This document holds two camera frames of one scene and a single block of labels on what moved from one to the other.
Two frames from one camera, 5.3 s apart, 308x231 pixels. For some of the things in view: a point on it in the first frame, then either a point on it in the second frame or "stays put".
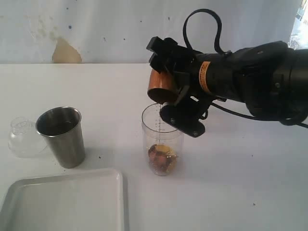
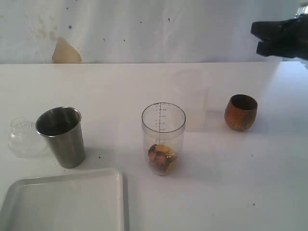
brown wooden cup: [162, 88] → [240, 112]
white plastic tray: [92, 200] stays put
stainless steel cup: [61, 127] stays put
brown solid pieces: [162, 160] stays put
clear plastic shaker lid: [24, 140] stays put
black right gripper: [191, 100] → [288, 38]
